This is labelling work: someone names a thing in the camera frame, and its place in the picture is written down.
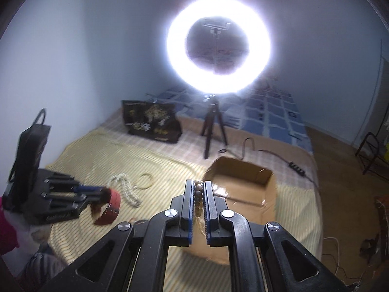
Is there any black plum snack bag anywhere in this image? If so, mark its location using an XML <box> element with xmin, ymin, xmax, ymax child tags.
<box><xmin>121</xmin><ymin>100</ymin><xmax>182</xmax><ymax>144</ymax></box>

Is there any phone holder clamp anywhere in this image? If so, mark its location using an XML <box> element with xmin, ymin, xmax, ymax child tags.
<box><xmin>202</xmin><ymin>17</ymin><xmax>231</xmax><ymax>35</ymax></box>

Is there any brown wooden bead bracelet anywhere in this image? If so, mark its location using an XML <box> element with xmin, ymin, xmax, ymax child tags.
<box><xmin>192</xmin><ymin>181</ymin><xmax>205</xmax><ymax>218</ymax></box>

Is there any open cardboard box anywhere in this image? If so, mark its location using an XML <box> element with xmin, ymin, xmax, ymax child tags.
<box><xmin>183</xmin><ymin>157</ymin><xmax>277</xmax><ymax>266</ymax></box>

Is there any blue white patterned quilt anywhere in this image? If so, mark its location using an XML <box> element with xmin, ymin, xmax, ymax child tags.
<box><xmin>148</xmin><ymin>83</ymin><xmax>312</xmax><ymax>154</ymax></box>

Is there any pink checkered bed sheet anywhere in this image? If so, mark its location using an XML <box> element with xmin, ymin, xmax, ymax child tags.
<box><xmin>98</xmin><ymin>110</ymin><xmax>318</xmax><ymax>189</ymax></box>

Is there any thick white pearl necklace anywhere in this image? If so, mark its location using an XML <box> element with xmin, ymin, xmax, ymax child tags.
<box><xmin>108</xmin><ymin>173</ymin><xmax>141</xmax><ymax>208</ymax></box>

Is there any black clothes rack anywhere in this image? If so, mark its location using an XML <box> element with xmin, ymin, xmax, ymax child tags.
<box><xmin>354</xmin><ymin>105</ymin><xmax>389</xmax><ymax>175</ymax></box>

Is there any red leather watch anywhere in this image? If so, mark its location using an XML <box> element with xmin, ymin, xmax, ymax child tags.
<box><xmin>90</xmin><ymin>187</ymin><xmax>121</xmax><ymax>226</ymax></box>

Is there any yellow striped bed cloth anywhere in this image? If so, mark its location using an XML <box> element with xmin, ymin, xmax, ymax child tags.
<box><xmin>48</xmin><ymin>128</ymin><xmax>322</xmax><ymax>291</ymax></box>

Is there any bright ring light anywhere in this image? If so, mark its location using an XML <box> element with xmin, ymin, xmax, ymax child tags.
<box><xmin>166</xmin><ymin>0</ymin><xmax>272</xmax><ymax>94</ymax></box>

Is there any black tripod stand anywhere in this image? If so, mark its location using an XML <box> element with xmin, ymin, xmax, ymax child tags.
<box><xmin>200</xmin><ymin>94</ymin><xmax>228</xmax><ymax>160</ymax></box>

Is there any black light cable with controller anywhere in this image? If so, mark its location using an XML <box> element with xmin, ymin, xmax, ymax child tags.
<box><xmin>218</xmin><ymin>138</ymin><xmax>320</xmax><ymax>189</ymax></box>

